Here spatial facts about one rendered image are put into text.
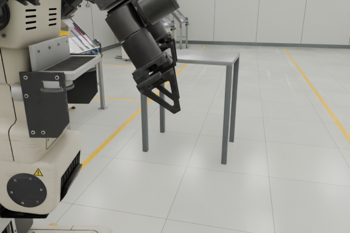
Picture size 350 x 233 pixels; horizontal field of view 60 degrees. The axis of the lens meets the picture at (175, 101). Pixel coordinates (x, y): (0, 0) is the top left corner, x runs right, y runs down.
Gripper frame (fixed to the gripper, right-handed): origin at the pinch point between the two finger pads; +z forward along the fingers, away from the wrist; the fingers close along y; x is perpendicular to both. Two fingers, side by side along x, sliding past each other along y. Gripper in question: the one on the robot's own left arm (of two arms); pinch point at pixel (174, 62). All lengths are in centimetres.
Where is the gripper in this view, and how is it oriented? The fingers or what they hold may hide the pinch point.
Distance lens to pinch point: 100.5
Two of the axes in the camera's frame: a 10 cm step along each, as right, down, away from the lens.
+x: -8.7, 4.7, 1.7
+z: 5.0, 8.4, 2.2
